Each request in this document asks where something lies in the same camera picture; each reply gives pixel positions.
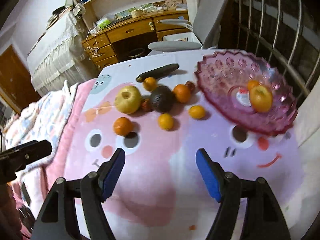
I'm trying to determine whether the small orange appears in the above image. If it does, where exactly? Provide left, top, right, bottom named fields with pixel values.
left=143, top=77, right=157, bottom=92

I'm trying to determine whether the cartoon printed tablecloth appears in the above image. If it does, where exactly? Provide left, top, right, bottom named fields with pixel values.
left=62, top=50, right=304, bottom=239

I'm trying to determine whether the red apple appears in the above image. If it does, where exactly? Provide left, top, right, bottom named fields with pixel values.
left=249, top=85, right=273, bottom=113

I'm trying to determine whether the grey office chair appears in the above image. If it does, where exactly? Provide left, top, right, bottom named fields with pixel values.
left=148, top=0, right=228, bottom=55

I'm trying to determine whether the orange tangerine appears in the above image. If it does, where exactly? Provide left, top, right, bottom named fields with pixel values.
left=113, top=117, right=134, bottom=137
left=247, top=80, right=260, bottom=91
left=173, top=84, right=191, bottom=103

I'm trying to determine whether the white lace cover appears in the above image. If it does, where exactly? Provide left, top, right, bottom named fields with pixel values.
left=27, top=11, right=99, bottom=96

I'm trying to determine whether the floral quilt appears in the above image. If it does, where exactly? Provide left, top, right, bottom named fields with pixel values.
left=4, top=81, right=79, bottom=174

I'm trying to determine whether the small yellow kumquat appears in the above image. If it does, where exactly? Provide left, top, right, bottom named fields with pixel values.
left=158, top=113, right=174, bottom=131
left=188, top=105, right=206, bottom=120

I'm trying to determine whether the white butterfly curtain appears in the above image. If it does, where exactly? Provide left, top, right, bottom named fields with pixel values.
left=285, top=81, right=319, bottom=239

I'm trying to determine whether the brown wooden door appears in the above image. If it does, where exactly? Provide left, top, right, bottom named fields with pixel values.
left=0, top=45, right=41, bottom=114

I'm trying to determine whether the pink glass fruit bowl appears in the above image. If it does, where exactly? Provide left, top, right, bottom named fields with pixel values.
left=195, top=50, right=298, bottom=136

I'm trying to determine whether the dark avocado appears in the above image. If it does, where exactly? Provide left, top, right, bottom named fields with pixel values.
left=150, top=86, right=175, bottom=113

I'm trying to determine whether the wrinkled brown red fruit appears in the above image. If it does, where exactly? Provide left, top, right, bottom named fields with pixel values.
left=140, top=98, right=153, bottom=113

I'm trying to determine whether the white storage box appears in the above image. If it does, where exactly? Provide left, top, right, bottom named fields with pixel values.
left=162, top=32, right=202, bottom=44

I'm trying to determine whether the metal window grille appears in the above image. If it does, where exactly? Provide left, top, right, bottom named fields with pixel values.
left=219, top=0, right=319, bottom=105

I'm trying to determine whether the wooden desk with drawers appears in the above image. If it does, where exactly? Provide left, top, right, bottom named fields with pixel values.
left=82, top=9, right=189, bottom=71

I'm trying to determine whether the small dark red fruit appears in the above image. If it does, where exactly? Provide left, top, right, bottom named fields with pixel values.
left=185, top=81, right=195, bottom=93

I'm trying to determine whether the pink blanket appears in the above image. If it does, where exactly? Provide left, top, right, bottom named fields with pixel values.
left=12, top=78, right=98, bottom=230

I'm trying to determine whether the black waste basket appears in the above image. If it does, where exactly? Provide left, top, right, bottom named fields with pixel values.
left=127, top=48, right=145, bottom=59

